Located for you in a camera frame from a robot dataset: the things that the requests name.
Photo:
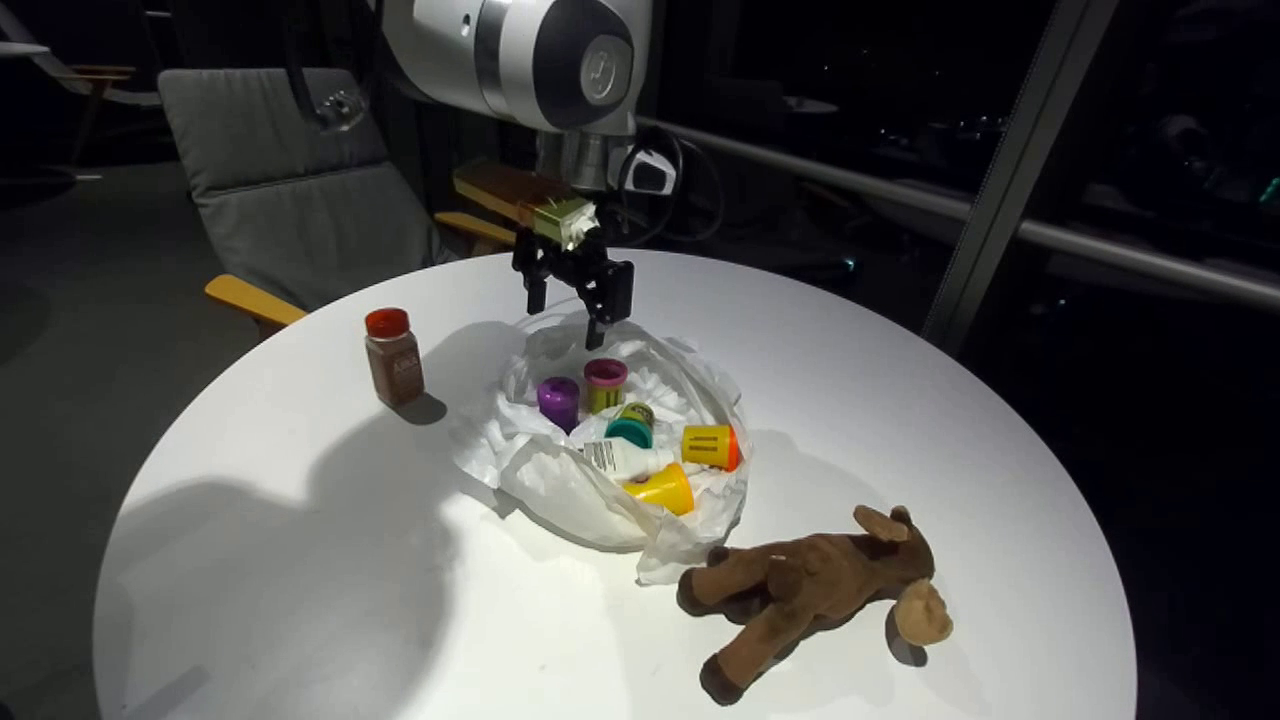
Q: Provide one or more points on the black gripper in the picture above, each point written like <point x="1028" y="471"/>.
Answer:
<point x="574" y="264"/>

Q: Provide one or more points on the purple toy cup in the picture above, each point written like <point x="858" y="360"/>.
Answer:
<point x="559" y="403"/>

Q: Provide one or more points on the red lid spice jar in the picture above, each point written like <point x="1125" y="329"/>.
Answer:
<point x="392" y="367"/>

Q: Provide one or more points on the white plastic bag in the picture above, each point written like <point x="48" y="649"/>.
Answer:
<point x="574" y="500"/>

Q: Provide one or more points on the brown plush moose toy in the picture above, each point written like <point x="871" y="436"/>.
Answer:
<point x="803" y="594"/>

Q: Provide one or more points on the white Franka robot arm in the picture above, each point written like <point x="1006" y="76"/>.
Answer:
<point x="522" y="63"/>

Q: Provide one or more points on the wooden chair armrest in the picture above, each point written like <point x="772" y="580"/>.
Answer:
<point x="475" y="229"/>
<point x="253" y="300"/>

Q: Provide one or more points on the wrist camera on wooden mount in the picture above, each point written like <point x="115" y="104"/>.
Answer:
<point x="540" y="207"/>

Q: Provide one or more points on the grey horizontal window rail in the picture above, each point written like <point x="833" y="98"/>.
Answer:
<point x="960" y="213"/>

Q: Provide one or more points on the grey window frame post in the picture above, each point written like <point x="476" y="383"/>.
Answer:
<point x="1021" y="160"/>

